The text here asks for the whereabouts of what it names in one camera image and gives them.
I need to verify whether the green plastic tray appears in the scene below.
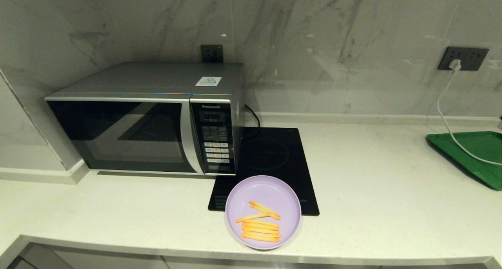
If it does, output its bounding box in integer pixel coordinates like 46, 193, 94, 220
426, 131, 502, 191

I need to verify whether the black cable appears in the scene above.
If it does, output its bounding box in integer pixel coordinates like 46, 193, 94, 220
245, 104, 261, 129

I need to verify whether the white power cable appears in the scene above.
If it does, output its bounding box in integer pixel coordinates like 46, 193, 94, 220
437, 71, 502, 166

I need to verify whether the small black wall socket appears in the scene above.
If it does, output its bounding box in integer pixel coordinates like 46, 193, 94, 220
200, 45, 224, 63

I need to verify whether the lilac round plate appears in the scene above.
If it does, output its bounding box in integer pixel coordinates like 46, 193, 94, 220
225, 175, 302, 250

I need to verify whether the wide black wall socket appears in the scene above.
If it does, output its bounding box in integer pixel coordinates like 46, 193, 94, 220
438, 46, 489, 71

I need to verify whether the silver Panasonic microwave oven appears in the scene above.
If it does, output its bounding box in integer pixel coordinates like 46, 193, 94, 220
44, 62, 246, 176

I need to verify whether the dark glass microwave door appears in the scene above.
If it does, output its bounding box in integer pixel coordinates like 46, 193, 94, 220
45, 98, 205, 174

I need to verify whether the black induction cooktop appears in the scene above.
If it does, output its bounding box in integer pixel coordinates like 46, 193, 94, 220
207, 127, 320, 216

